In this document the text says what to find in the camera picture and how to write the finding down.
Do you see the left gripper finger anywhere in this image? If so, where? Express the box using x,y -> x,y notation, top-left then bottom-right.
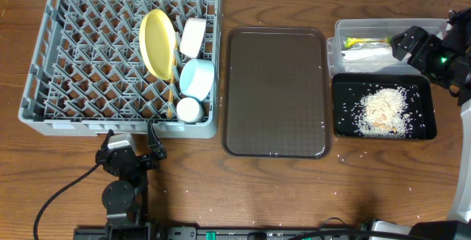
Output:
147,121 -> 161,155
100,130 -> 114,151

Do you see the white cup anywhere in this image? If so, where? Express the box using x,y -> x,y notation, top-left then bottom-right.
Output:
176,97 -> 204,124

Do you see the wooden chopstick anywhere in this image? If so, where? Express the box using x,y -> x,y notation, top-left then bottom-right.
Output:
169,43 -> 178,104
166,76 -> 174,119

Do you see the white paper napkin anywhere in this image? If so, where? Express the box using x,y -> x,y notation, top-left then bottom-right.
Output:
341,46 -> 393,61

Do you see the light blue bowl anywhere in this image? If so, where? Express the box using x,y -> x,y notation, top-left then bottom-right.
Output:
180,59 -> 215,102

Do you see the green snack wrapper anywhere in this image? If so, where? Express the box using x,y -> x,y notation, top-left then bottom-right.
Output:
344,37 -> 391,49

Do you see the yellow plate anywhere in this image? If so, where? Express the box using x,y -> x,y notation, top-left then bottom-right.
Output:
138,9 -> 177,80

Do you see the white bowl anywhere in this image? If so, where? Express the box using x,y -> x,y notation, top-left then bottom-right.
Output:
179,18 -> 207,59

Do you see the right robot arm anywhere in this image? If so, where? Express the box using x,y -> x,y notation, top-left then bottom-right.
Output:
390,9 -> 470,239

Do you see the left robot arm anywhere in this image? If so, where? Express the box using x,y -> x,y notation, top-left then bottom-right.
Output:
96,123 -> 166,239

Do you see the grey dishwasher rack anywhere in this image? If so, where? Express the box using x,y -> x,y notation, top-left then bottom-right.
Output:
18,0 -> 222,138

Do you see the black waste tray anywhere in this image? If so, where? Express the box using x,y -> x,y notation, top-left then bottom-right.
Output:
333,73 -> 437,140

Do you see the clear plastic bin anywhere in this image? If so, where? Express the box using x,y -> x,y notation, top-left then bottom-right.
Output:
327,18 -> 447,77

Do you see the rice pile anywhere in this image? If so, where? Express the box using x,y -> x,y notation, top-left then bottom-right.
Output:
336,83 -> 426,139

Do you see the dark brown serving tray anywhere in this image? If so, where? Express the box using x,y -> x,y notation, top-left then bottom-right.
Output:
222,27 -> 332,160

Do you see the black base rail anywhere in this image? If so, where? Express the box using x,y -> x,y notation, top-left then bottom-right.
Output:
72,225 -> 372,240

